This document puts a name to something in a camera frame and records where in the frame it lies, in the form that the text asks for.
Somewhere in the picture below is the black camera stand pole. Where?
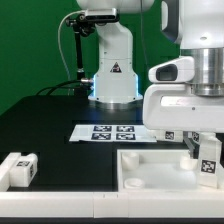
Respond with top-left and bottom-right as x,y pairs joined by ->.
65,18 -> 96,98

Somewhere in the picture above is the black cables bundle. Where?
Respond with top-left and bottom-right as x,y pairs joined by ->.
35,79 -> 92,97

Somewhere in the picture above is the grey camera on stand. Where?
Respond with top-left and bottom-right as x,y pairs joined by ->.
80,8 -> 119,23

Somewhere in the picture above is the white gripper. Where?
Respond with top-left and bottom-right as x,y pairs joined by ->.
142,56 -> 224,159

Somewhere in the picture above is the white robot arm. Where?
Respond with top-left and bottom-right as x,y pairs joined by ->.
77,0 -> 224,137

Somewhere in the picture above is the white U-shaped obstacle fence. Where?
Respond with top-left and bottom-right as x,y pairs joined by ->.
0,153 -> 224,218

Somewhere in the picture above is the grey cable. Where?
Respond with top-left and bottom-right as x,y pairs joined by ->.
57,10 -> 84,96

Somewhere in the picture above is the AprilTag marker sheet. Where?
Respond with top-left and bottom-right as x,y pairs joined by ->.
69,124 -> 156,143

